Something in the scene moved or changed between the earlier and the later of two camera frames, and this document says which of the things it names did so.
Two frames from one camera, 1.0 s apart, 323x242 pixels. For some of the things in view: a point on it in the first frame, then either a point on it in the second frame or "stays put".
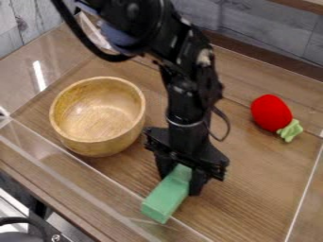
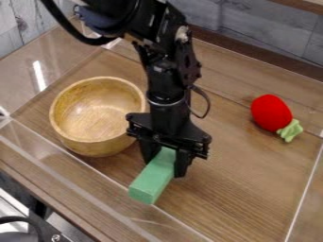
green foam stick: (170, 195) -> (154, 177)
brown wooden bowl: (98, 113) stays put
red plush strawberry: (273, 113) stays put
